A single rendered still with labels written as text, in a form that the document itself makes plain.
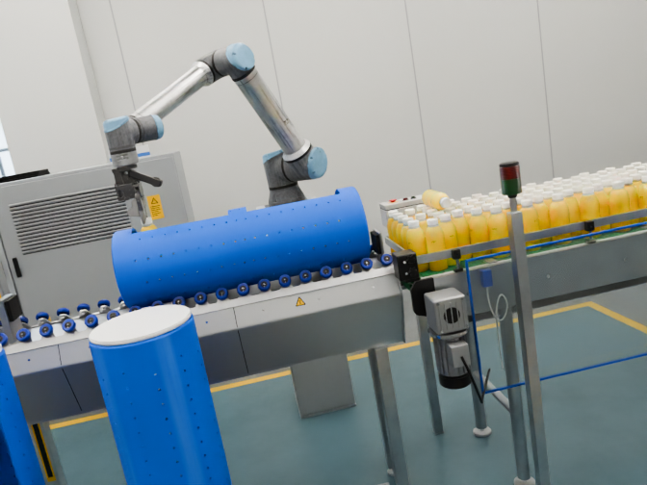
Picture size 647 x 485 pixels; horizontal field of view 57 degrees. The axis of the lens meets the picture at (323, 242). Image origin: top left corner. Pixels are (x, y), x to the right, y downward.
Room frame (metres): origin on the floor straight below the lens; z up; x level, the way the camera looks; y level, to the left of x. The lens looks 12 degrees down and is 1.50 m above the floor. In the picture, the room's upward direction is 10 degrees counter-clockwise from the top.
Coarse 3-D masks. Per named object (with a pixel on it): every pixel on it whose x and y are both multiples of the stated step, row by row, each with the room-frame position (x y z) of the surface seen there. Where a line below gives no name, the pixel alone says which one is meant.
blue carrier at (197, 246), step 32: (352, 192) 2.10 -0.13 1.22; (192, 224) 2.03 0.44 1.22; (224, 224) 2.01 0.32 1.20; (256, 224) 2.01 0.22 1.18; (288, 224) 2.01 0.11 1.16; (320, 224) 2.01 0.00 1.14; (352, 224) 2.02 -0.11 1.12; (128, 256) 1.95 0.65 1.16; (192, 256) 1.95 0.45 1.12; (224, 256) 1.96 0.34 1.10; (256, 256) 1.98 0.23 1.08; (288, 256) 1.99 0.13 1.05; (320, 256) 2.02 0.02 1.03; (352, 256) 2.05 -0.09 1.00; (128, 288) 1.93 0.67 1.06; (160, 288) 1.95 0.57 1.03; (192, 288) 1.98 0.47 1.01
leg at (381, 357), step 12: (384, 348) 2.07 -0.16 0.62; (384, 360) 2.07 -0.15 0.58; (384, 372) 2.07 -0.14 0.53; (384, 384) 2.07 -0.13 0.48; (384, 396) 2.07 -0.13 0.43; (384, 408) 2.07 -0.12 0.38; (396, 408) 2.07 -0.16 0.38; (396, 420) 2.07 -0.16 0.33; (396, 432) 2.07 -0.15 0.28; (396, 444) 2.07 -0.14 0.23; (396, 456) 2.07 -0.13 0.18; (396, 468) 2.07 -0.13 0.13; (396, 480) 2.08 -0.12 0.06; (408, 480) 2.07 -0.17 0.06
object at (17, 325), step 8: (8, 296) 2.02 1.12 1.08; (16, 296) 2.05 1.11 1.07; (0, 304) 1.97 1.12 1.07; (8, 304) 1.98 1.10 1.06; (16, 304) 2.04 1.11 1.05; (0, 312) 1.97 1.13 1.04; (8, 312) 1.97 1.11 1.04; (16, 312) 2.02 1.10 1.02; (8, 320) 1.97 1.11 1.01; (16, 320) 2.03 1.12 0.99; (8, 328) 1.97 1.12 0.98; (16, 328) 2.02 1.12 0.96; (8, 336) 1.97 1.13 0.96
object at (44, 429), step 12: (0, 264) 2.35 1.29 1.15; (0, 276) 2.31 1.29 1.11; (0, 288) 2.30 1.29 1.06; (36, 432) 2.30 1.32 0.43; (48, 432) 2.33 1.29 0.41; (36, 444) 2.30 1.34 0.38; (48, 444) 2.30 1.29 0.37; (48, 456) 2.30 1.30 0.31; (48, 468) 2.30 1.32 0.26; (60, 468) 2.34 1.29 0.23; (48, 480) 2.29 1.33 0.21; (60, 480) 2.30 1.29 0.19
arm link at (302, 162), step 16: (224, 48) 2.60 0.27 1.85; (240, 48) 2.57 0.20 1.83; (224, 64) 2.58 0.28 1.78; (240, 64) 2.55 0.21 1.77; (240, 80) 2.61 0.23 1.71; (256, 80) 2.63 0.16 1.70; (256, 96) 2.65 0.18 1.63; (272, 96) 2.69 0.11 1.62; (256, 112) 2.70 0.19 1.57; (272, 112) 2.69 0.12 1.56; (272, 128) 2.72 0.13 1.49; (288, 128) 2.74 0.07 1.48; (288, 144) 2.76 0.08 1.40; (304, 144) 2.80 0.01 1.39; (288, 160) 2.80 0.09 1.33; (304, 160) 2.79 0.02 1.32; (320, 160) 2.83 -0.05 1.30; (288, 176) 2.88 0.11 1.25; (304, 176) 2.82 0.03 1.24; (320, 176) 2.82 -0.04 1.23
